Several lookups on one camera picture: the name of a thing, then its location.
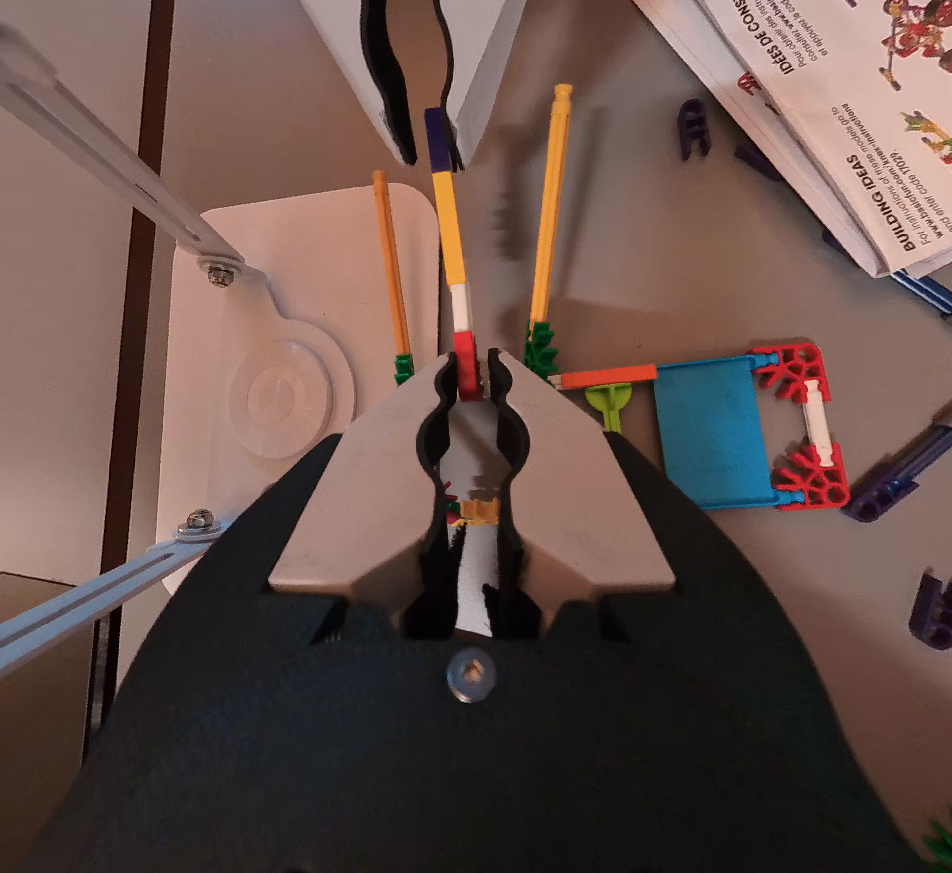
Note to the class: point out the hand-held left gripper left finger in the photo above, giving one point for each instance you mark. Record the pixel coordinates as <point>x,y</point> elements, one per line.
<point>357,508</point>

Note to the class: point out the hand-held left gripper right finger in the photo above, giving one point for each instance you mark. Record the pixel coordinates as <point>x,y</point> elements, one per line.
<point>587,516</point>

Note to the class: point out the colourful construction toy model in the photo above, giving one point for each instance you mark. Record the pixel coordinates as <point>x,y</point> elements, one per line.
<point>710,434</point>

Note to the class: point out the yellow and blue toy stick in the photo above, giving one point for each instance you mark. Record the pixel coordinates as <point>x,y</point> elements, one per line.
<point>450,218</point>

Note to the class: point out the purple toy connector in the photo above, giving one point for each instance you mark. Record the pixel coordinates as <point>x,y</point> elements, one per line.
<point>692,133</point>
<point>933,612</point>

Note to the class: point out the white document stand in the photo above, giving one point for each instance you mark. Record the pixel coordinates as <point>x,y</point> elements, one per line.
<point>312,255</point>

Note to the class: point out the purple connector right edge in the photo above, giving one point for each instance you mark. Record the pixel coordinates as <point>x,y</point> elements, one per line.
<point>885,490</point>

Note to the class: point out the toy instruction booklet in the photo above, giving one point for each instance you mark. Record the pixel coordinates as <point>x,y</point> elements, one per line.
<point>818,32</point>

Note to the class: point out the wooden panel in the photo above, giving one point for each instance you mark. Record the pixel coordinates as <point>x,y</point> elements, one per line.
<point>37,702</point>

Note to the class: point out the blue toy rod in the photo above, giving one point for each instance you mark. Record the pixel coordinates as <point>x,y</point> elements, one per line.
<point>926,290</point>

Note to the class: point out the green toy connector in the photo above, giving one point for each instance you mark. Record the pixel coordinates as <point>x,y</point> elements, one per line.
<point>940,845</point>

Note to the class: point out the white slotted metal bracket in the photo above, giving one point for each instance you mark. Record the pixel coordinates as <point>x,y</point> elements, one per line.
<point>111,166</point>
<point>89,598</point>

